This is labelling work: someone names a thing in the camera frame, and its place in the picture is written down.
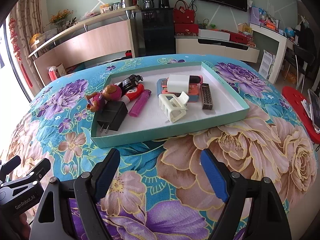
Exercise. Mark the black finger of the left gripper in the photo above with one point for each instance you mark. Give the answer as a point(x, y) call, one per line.
point(39, 171)
point(8, 167)

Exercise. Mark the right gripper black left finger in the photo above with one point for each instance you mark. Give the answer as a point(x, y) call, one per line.
point(53, 219)

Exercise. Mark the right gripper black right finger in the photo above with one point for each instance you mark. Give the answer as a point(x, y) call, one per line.
point(253, 209)

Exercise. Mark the black plug adapter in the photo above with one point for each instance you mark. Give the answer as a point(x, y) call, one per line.
point(112, 115)

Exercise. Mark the brown pink puppy figurine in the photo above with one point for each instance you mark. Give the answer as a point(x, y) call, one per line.
point(97, 100)

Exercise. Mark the magenta lighter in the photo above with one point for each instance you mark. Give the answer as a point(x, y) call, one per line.
point(140, 103)

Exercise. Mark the red white glue bottle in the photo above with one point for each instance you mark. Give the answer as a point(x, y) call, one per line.
point(132, 94)

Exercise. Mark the gold black patterned lighter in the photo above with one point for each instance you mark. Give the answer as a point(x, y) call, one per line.
point(207, 103)

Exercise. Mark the cream hair claw clip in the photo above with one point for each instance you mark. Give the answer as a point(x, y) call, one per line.
point(174, 107)

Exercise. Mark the orange carrot knife toy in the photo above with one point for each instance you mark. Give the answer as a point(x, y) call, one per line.
point(194, 92)

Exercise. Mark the white square charger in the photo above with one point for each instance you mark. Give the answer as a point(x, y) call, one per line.
point(177, 83)

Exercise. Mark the black toy car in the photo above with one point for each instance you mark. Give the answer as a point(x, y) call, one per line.
point(129, 83)

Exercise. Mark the pink kids smartwatch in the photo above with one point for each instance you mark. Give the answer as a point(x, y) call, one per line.
point(196, 79)

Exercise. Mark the orange blue naer toy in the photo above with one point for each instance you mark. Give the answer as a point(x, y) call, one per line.
point(162, 86)

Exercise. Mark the red gift bag on floor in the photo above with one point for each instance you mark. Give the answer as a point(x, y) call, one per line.
point(56, 72)

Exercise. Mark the floral blue tablecloth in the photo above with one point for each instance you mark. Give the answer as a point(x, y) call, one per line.
point(160, 190)

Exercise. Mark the teal shallow cardboard tray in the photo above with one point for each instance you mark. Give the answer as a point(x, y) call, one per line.
point(151, 124)

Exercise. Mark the red hanging knot decoration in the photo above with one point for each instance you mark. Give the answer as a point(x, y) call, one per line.
point(17, 51)

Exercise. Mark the red plastic stool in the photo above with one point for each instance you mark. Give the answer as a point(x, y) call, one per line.
point(294, 97)

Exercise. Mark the smartphone on stool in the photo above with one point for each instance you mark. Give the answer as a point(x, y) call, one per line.
point(314, 110)

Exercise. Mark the yellow flower bouquet vase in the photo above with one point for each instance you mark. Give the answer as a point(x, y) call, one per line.
point(59, 19)

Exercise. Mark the wooden shelf desk unit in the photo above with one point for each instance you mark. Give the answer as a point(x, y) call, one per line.
point(109, 33)

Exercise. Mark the black metal chair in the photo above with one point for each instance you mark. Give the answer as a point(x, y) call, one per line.
point(303, 60)

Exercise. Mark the white tv stand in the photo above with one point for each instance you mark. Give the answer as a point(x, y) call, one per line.
point(193, 45)

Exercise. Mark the black water dispenser cabinet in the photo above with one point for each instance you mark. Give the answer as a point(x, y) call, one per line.
point(158, 27)

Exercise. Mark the white side desk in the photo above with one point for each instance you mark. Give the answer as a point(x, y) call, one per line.
point(275, 44)

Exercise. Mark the white flat box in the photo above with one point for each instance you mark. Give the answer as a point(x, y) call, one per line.
point(213, 34)

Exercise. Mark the blue globe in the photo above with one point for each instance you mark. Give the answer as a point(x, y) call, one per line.
point(289, 32)

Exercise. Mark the red gift box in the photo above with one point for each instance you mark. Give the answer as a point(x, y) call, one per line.
point(183, 29)

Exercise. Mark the red handbag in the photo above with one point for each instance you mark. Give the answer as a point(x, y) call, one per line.
point(183, 14)

